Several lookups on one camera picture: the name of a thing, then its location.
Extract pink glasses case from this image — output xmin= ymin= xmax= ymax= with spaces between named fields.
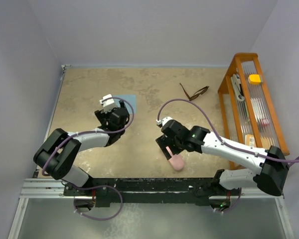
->
xmin=166 ymin=146 xmax=185 ymax=171

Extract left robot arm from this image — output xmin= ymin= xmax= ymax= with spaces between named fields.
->
xmin=33 ymin=101 xmax=130 ymax=180

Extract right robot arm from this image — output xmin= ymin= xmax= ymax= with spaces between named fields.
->
xmin=156 ymin=117 xmax=289 ymax=196

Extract brown sunglasses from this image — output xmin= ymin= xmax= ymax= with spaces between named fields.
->
xmin=179 ymin=83 xmax=209 ymax=101

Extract blue tape patch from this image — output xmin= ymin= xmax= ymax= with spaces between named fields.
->
xmin=113 ymin=95 xmax=137 ymax=114

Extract orange wooden shelf rack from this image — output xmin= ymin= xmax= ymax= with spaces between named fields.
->
xmin=218 ymin=53 xmax=290 ymax=156

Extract white stapler tool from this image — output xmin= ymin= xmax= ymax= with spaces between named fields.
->
xmin=231 ymin=74 xmax=245 ymax=102

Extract yellow tape measure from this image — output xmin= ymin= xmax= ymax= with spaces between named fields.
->
xmin=248 ymin=74 xmax=263 ymax=85

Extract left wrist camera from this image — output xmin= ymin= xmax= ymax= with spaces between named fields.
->
xmin=99 ymin=94 xmax=117 ymax=113

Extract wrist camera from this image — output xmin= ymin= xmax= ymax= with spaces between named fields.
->
xmin=99 ymin=94 xmax=117 ymax=113
xmin=156 ymin=117 xmax=172 ymax=128

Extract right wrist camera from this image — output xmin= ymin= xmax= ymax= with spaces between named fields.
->
xmin=156 ymin=117 xmax=172 ymax=128

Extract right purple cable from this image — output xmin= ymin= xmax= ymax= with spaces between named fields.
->
xmin=156 ymin=99 xmax=299 ymax=165

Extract purple cable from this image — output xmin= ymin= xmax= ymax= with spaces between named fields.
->
xmin=156 ymin=99 xmax=299 ymax=165
xmin=41 ymin=97 xmax=135 ymax=177

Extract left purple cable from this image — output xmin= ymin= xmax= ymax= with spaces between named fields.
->
xmin=41 ymin=97 xmax=135 ymax=177

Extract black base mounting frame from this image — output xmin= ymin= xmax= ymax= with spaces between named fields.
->
xmin=64 ymin=178 xmax=240 ymax=208

